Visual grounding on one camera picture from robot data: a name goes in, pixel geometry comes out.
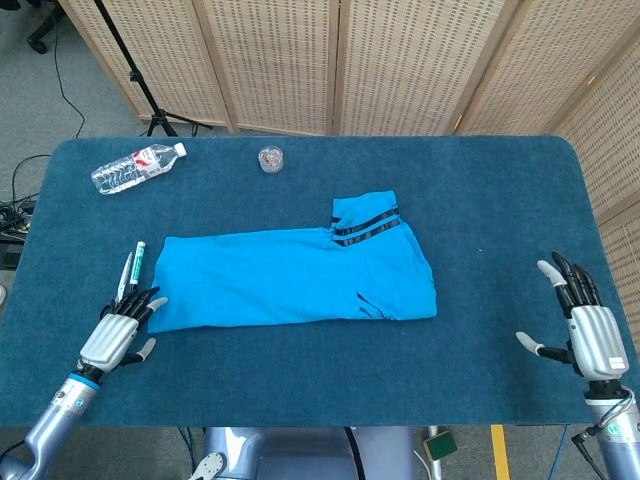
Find green and yellow sponge block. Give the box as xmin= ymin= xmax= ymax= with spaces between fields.
xmin=423 ymin=430 xmax=459 ymax=461

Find thin black floor cable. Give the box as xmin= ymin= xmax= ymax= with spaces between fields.
xmin=52 ymin=27 xmax=87 ymax=139

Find blue carpet table cover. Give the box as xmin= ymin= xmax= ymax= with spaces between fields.
xmin=0 ymin=134 xmax=640 ymax=429

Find blue printed t-shirt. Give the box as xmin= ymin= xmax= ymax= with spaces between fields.
xmin=147 ymin=189 xmax=439 ymax=335

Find thin blue cable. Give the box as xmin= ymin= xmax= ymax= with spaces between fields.
xmin=547 ymin=424 xmax=571 ymax=480

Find black office chair base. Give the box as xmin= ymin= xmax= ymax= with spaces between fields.
xmin=27 ymin=0 xmax=66 ymax=55

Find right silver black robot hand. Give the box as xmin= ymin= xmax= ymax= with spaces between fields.
xmin=515 ymin=251 xmax=629 ymax=384

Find black floor cable bundle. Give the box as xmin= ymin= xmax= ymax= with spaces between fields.
xmin=0 ymin=154 xmax=51 ymax=274

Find blue grey robot torso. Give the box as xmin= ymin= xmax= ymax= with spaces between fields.
xmin=202 ymin=426 xmax=416 ymax=480

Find green and white marker pen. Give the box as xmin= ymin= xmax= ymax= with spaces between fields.
xmin=128 ymin=241 xmax=147 ymax=297

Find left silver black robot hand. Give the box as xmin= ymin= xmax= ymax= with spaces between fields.
xmin=78 ymin=285 xmax=169 ymax=374

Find clear plastic water bottle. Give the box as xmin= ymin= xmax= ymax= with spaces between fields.
xmin=90 ymin=142 xmax=188 ymax=197

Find black tripod stand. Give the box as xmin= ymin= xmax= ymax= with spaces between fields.
xmin=92 ymin=0 xmax=214 ymax=139

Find woven rattan folding screen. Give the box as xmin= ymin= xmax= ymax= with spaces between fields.
xmin=57 ymin=0 xmax=640 ymax=480

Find small clear round jar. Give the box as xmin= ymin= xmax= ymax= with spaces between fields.
xmin=257 ymin=145 xmax=284 ymax=175

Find white bracket on torso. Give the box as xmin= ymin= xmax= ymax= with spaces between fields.
xmin=187 ymin=451 xmax=227 ymax=480

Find black handled scissors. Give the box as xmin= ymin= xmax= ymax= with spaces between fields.
xmin=113 ymin=251 xmax=135 ymax=305

